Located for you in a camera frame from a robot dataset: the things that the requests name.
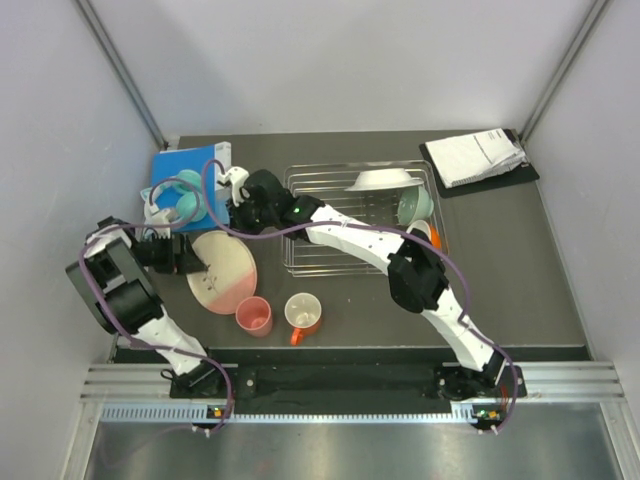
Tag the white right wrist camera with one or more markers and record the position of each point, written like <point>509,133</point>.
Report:
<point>233,180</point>

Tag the chrome wire dish rack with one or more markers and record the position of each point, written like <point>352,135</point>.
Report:
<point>329,183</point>

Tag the black clipboard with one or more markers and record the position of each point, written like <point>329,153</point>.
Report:
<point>521,175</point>

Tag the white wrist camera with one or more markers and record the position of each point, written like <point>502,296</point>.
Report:
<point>233,180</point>
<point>162,217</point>

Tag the blue book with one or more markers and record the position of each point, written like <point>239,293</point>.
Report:
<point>169,163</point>

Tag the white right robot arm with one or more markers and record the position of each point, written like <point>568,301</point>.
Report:
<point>415,269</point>

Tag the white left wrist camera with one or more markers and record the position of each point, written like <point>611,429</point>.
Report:
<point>162,217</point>

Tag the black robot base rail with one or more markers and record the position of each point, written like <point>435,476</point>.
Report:
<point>452,383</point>

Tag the white bowl orange outside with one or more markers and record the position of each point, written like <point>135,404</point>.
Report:
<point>430,232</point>

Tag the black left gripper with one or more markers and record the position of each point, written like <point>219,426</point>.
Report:
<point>187,261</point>

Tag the grey slotted cable duct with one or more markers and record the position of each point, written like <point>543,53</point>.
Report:
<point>209,415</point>

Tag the white plate blue rim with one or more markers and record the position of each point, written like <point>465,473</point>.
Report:
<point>384,179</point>

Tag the pink plastic cup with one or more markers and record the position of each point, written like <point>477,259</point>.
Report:
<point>254,316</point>

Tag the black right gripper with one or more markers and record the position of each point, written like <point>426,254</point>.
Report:
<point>236,217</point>

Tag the orange ceramic mug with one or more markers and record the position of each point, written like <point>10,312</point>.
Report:
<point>303,312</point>

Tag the white paper stack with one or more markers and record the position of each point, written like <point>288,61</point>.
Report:
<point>471,158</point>

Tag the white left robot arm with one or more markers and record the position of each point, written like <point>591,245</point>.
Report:
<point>111,276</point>

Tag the pink plate with leaf motif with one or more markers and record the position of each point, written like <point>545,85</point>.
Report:
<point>230,276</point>

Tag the mint green ceramic bowl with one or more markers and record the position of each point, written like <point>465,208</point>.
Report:
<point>415,204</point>

